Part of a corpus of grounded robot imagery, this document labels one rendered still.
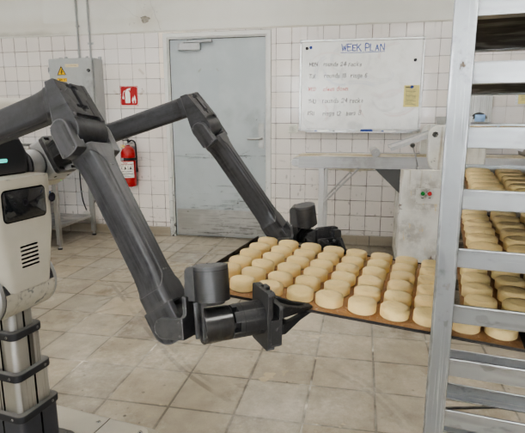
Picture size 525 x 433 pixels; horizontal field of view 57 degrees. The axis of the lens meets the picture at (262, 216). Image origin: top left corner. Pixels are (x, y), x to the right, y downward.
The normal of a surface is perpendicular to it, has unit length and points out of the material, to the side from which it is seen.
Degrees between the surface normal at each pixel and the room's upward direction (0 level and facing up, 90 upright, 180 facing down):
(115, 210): 81
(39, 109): 89
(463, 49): 90
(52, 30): 90
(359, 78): 90
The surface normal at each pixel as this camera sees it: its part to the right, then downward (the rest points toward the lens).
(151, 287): -0.47, -0.15
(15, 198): 0.94, 0.07
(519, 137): -0.35, 0.19
